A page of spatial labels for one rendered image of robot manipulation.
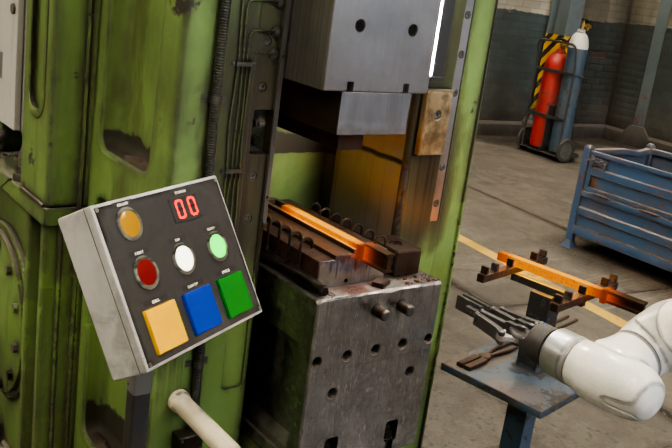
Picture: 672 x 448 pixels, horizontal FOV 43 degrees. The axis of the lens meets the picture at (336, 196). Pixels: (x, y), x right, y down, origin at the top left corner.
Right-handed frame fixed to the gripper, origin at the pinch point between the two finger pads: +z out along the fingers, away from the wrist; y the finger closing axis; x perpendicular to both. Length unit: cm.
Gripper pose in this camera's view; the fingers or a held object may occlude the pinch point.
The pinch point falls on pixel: (472, 307)
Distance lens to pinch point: 173.2
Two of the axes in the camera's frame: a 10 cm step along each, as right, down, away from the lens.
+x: 1.3, -9.6, -2.5
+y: 7.9, -0.5, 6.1
